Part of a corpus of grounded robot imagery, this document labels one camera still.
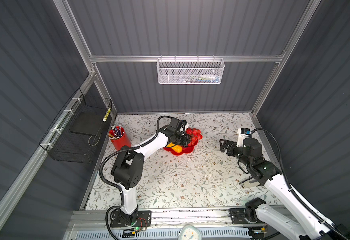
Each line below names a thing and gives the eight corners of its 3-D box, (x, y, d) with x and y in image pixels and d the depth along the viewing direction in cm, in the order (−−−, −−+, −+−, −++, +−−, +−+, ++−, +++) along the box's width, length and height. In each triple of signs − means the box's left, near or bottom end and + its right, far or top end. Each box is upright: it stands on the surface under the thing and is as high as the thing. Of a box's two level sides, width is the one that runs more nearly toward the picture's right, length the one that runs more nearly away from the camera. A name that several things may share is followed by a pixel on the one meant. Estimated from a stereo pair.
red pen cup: (115, 152, 100) (106, 138, 87) (119, 140, 107) (111, 125, 94) (129, 152, 100) (122, 138, 87) (132, 140, 107) (126, 125, 94)
